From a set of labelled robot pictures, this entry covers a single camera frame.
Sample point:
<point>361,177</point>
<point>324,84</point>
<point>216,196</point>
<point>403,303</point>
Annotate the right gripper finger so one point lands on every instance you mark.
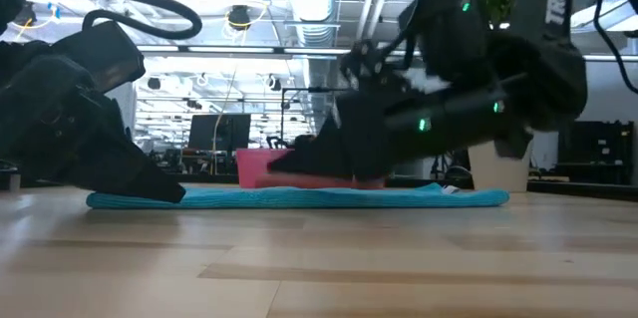
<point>349,148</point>

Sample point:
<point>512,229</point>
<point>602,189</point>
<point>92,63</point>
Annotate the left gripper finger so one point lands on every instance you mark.
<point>114,158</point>

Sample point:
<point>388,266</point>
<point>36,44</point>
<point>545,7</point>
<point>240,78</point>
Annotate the turquoise microfiber towel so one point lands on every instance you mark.
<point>299,198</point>

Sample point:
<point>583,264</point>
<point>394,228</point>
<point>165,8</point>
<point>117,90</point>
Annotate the translucent pink plastic bin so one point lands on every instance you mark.
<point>251,166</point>

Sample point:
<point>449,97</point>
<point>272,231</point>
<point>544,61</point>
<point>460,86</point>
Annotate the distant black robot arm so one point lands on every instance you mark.
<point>278,141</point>

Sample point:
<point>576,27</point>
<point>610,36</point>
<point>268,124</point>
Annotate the white building column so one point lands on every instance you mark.
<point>127,108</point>

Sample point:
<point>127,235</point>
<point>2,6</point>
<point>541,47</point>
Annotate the white plant pot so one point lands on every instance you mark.
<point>498,173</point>

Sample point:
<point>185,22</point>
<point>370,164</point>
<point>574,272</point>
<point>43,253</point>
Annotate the black computer monitor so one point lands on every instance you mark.
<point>219,131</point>

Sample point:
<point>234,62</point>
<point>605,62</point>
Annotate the black shelf unit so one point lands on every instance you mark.
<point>593,148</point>

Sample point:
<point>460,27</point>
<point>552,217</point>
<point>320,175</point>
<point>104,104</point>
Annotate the black ceiling device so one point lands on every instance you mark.
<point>239,16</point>

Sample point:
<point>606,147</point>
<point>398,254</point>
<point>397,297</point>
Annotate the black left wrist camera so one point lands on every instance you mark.
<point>104,54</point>

